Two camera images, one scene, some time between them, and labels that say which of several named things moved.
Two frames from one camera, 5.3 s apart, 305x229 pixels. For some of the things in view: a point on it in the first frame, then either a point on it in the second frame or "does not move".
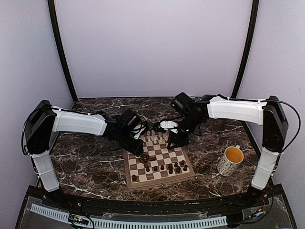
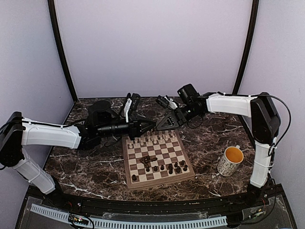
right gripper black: x=182 y=141 to x=175 y=120
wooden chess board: x=158 y=164 does not move
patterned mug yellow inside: x=232 y=156 does not move
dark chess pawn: x=170 y=171 does not move
